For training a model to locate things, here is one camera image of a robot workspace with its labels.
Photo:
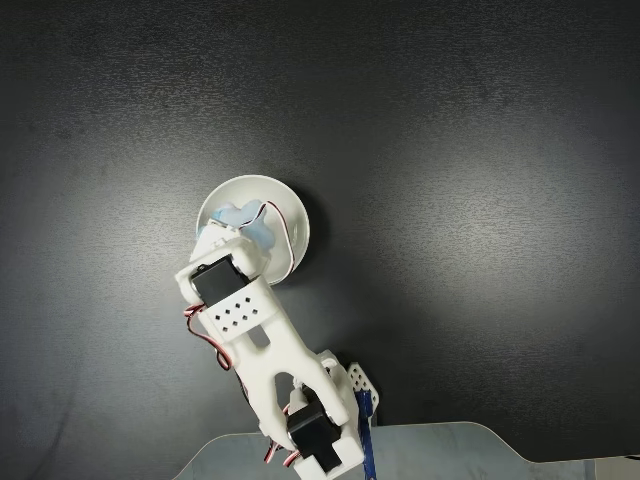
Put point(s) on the blue table clamp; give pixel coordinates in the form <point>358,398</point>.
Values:
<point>367,430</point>

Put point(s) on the white ceramic bowl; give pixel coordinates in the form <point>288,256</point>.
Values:
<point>295,210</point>

